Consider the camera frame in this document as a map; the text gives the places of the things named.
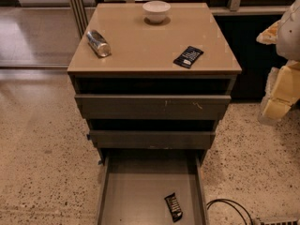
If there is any black rxbar chocolate bar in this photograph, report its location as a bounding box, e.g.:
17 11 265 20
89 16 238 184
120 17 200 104
164 193 183 222

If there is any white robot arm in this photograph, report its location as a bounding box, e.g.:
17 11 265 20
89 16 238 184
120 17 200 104
256 0 300 125

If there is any beige drawer cabinet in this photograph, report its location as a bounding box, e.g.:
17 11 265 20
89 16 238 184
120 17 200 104
67 3 241 158

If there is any grey open bottom drawer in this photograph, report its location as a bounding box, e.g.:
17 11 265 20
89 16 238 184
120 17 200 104
96 149 209 225

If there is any grey middle drawer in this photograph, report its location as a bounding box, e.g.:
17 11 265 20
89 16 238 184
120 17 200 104
89 130 216 150

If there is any grey top drawer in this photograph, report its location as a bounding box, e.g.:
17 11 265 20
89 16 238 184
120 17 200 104
75 94 231 120

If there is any black snack bar wrapper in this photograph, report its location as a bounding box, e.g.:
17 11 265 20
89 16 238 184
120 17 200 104
173 46 203 68

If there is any grey floor power strip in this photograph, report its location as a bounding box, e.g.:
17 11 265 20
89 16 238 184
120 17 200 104
253 217 300 225

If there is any white ceramic bowl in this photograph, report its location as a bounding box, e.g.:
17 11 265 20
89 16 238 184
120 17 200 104
142 1 171 23

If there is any silver metal can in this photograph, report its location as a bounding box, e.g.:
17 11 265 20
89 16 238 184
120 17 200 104
86 30 112 57

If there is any black floor cable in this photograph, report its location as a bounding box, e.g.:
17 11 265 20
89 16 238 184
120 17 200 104
206 198 254 225

